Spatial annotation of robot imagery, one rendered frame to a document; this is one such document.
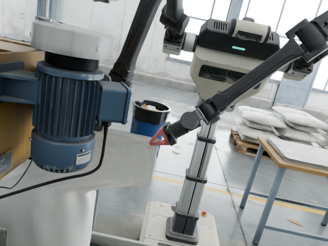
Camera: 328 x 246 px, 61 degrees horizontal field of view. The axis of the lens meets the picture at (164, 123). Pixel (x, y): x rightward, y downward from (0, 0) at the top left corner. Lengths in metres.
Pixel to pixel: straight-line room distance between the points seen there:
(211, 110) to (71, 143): 0.50
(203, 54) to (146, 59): 7.76
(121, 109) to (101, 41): 0.17
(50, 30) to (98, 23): 8.74
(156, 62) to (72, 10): 3.00
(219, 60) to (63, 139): 0.86
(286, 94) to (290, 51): 8.74
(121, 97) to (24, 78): 0.21
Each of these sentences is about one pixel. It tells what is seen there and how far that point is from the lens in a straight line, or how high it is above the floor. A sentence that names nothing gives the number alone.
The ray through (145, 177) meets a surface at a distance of 1.10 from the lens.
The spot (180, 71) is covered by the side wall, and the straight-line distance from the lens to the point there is 9.01.
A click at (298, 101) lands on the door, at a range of 9.84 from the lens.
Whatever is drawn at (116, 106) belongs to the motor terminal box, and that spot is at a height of 1.26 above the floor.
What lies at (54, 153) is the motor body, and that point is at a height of 1.14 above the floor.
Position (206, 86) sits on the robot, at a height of 1.25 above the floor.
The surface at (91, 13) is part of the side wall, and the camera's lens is 9.43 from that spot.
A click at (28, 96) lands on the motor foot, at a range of 0.69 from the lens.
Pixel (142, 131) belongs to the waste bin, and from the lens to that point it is 3.24.
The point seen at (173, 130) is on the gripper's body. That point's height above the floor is 1.14.
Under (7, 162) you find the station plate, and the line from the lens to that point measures 0.80.
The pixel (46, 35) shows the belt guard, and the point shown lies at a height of 1.40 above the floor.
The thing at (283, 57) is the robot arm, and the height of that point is 1.45.
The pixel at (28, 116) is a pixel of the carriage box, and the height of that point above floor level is 1.16.
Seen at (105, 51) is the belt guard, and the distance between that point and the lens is 0.63.
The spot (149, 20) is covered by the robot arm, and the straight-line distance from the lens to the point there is 0.88.
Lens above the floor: 1.44
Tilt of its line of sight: 17 degrees down
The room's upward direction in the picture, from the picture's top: 12 degrees clockwise
